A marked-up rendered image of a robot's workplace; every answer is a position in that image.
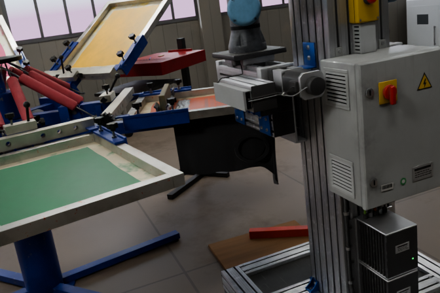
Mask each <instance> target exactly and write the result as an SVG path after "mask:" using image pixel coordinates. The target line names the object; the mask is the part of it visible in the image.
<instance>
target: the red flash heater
mask: <svg viewBox="0 0 440 293"><path fill-rule="evenodd" d="M159 55H164V56H161V57H158V56H159ZM150 57H151V59H150V60H149V58H150ZM203 61H206V53H205V50H193V49H192V48H188V49H179V50H169V51H168V52H161V53H156V54H151V55H148V56H144V57H141V58H138V59H137V61H136V62H135V64H134V65H133V67H132V68H131V70H130V72H129V73H128V74H127V75H125V74H124V75H120V77H145V76H159V75H166V74H168V73H172V72H174V71H177V70H180V69H183V68H186V67H189V66H192V65H195V64H197V63H201V62H203Z"/></svg>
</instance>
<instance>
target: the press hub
mask: <svg viewBox="0 0 440 293"><path fill-rule="evenodd" d="M21 59H22V56H21V55H12V56H1V57H0V64H2V63H9V62H13V61H18V60H21ZM0 112H1V115H2V117H3V120H4V121H6V120H8V119H7V118H5V114H7V113H9V112H14V115H15V117H14V118H13V120H19V119H22V118H20V113H19V111H18V108H17V106H16V103H15V101H14V98H13V96H12V94H11V91H10V90H6V88H5V82H4V79H3V74H2V71H1V68H0ZM31 112H32V113H35V112H44V111H43V110H41V109H36V110H34V111H31ZM14 246H15V249H16V253H17V257H18V261H19V265H20V269H21V272H22V277H23V280H24V284H25V287H23V288H26V290H27V291H28V293H53V290H52V289H53V288H54V287H56V286H57V285H59V284H60V283H64V281H63V277H62V272H61V269H60V263H59V260H58V255H57V252H56V247H55V244H54V239H53V235H52V230H49V231H46V232H43V233H40V234H37V235H34V236H31V237H28V238H25V239H22V240H19V241H16V242H14ZM66 284H68V285H71V286H75V280H74V281H71V282H68V283H66Z"/></svg>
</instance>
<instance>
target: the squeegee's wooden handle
mask: <svg viewBox="0 0 440 293"><path fill-rule="evenodd" d="M170 97H171V90H170V84H165V85H164V86H163V89H162V91H161V93H160V95H159V97H158V99H159V103H160V111H165V110H166V104H167V101H166V99H168V98H170Z"/></svg>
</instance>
